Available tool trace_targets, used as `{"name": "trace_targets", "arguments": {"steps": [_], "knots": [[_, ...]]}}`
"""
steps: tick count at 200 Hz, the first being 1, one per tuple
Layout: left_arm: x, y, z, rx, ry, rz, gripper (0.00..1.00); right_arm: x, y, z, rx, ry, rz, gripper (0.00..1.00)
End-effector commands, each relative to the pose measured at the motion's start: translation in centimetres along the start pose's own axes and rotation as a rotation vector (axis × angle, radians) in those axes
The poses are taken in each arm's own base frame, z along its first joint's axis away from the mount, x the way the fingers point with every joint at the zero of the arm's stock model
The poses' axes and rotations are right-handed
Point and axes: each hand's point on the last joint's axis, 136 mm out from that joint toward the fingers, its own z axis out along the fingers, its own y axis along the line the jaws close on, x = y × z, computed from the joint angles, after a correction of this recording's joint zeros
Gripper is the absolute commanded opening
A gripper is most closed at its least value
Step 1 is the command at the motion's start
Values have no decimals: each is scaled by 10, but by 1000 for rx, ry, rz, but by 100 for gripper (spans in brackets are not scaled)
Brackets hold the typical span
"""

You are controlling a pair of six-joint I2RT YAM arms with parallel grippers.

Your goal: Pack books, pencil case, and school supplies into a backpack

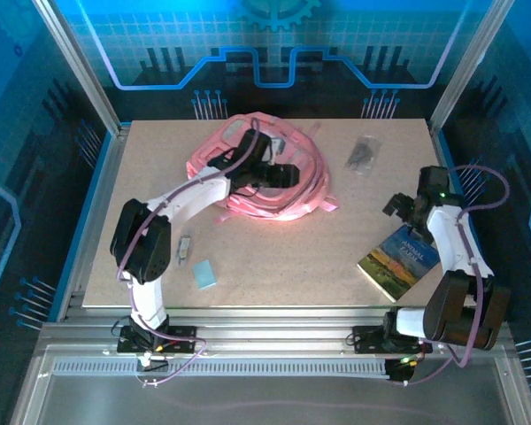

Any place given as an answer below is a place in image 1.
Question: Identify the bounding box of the small black right control board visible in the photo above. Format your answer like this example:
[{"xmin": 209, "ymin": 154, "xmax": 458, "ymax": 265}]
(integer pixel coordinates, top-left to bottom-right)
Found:
[{"xmin": 385, "ymin": 357, "xmax": 419, "ymax": 383}]

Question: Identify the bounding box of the aluminium left side rail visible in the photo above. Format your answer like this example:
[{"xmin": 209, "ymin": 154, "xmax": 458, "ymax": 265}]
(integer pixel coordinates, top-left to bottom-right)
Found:
[{"xmin": 57, "ymin": 126, "xmax": 133, "ymax": 322}]

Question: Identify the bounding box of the aluminium frame post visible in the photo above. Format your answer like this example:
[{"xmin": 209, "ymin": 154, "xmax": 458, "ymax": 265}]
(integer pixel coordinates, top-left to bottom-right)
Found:
[
  {"xmin": 31, "ymin": 0, "xmax": 133, "ymax": 136},
  {"xmin": 427, "ymin": 0, "xmax": 517, "ymax": 134}
]

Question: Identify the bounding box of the grey metal tray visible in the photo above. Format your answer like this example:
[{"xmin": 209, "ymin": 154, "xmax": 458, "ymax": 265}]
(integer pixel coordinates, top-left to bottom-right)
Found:
[{"xmin": 8, "ymin": 344, "xmax": 531, "ymax": 425}]

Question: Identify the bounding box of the aluminium right side rail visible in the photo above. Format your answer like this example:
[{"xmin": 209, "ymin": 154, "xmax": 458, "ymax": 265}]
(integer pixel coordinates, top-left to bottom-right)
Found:
[{"xmin": 427, "ymin": 121, "xmax": 505, "ymax": 322}]

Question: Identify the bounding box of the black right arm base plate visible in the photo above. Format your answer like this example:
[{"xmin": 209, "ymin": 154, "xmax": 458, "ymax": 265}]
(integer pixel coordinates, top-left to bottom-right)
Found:
[{"xmin": 352, "ymin": 325, "xmax": 433, "ymax": 354}]

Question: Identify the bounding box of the pink backpack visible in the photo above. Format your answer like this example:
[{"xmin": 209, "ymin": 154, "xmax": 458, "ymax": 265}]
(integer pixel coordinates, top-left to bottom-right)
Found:
[{"xmin": 186, "ymin": 111, "xmax": 341, "ymax": 221}]

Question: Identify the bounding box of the aluminium cross rail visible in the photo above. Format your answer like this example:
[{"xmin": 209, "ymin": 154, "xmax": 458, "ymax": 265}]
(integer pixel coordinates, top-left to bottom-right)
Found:
[{"xmin": 39, "ymin": 307, "xmax": 514, "ymax": 355}]

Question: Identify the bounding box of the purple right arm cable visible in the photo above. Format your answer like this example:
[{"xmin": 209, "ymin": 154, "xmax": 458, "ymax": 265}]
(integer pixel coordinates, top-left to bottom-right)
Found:
[{"xmin": 391, "ymin": 164, "xmax": 512, "ymax": 387}]

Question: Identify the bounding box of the aluminium right frame post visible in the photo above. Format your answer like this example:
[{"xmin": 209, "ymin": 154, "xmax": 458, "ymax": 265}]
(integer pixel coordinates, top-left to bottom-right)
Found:
[{"xmin": 427, "ymin": 0, "xmax": 517, "ymax": 134}]

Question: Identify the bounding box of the slotted grey cable duct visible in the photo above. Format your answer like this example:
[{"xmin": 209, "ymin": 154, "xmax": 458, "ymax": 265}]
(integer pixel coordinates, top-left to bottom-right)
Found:
[{"xmin": 51, "ymin": 360, "xmax": 393, "ymax": 378}]

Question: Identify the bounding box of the aluminium left frame post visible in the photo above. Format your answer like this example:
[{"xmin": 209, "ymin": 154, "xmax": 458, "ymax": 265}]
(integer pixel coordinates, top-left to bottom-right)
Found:
[{"xmin": 31, "ymin": 0, "xmax": 133, "ymax": 136}]

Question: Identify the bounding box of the landscape cover paperback book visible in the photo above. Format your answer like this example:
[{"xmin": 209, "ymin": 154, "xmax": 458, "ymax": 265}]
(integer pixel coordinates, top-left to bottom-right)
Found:
[{"xmin": 357, "ymin": 224, "xmax": 442, "ymax": 304}]

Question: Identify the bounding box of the clear bag of black clips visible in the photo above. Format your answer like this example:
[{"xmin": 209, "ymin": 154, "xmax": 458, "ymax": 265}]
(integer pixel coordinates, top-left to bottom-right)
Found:
[{"xmin": 343, "ymin": 135, "xmax": 383, "ymax": 177}]

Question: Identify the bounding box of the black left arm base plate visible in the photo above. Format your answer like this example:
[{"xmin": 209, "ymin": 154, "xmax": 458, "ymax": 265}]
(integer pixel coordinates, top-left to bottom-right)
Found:
[{"xmin": 117, "ymin": 325, "xmax": 198, "ymax": 354}]

